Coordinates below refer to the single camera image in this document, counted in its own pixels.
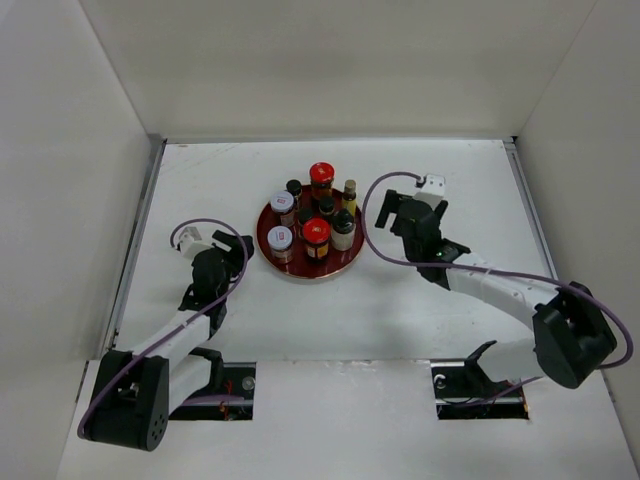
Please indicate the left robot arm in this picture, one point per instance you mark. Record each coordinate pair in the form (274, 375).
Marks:
(136, 390)

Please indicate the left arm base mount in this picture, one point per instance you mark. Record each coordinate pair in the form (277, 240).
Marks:
(228, 396)

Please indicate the red lid sauce jar back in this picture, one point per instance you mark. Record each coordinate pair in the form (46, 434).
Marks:
(322, 176)

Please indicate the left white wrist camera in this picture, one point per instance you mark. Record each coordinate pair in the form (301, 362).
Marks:
(190, 243)

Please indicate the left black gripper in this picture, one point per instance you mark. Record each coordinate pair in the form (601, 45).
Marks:
(236, 246)

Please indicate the red lid sauce jar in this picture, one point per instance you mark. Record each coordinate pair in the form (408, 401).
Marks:
(316, 235)
(322, 176)

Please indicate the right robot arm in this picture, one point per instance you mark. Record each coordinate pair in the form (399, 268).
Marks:
(569, 336)

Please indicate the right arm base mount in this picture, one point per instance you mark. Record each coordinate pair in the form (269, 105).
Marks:
(463, 391)

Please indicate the red round tray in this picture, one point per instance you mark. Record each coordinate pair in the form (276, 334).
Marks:
(301, 266)

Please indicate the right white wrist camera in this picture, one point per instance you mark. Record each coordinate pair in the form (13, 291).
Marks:
(431, 190)

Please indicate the black cap dark bottle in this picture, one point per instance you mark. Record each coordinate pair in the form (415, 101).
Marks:
(343, 230)

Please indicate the small black cap spice bottle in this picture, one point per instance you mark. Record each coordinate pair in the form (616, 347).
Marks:
(294, 187)

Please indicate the white lid dark jar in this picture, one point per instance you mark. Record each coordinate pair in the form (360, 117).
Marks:
(283, 205)

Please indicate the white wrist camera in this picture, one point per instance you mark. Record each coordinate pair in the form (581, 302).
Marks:
(431, 190)
(190, 243)

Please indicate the beige cap yellow bottle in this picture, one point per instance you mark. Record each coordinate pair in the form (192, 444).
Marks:
(349, 197)

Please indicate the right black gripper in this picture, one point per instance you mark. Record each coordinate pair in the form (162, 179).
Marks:
(391, 205)

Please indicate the white lid pink jar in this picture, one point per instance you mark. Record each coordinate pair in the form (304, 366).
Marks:
(280, 242)

